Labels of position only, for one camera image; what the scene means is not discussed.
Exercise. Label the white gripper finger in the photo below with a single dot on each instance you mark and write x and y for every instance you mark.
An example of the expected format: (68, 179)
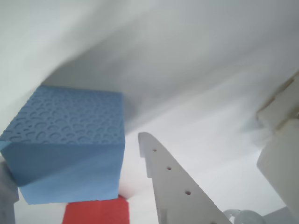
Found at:
(172, 186)
(285, 163)

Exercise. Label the blue foam cube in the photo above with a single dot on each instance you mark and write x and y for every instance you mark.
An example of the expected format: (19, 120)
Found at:
(65, 140)

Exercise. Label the red foam cube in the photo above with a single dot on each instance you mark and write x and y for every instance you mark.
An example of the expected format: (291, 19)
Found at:
(95, 211)

